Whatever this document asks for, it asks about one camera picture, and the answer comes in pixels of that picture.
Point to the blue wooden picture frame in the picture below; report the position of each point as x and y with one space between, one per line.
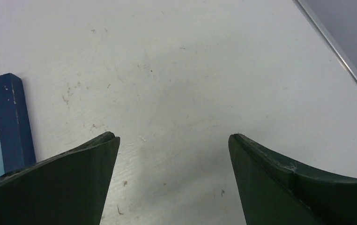
15 133

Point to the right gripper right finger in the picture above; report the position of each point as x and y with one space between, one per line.
277 190

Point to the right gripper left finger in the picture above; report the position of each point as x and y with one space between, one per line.
67 189

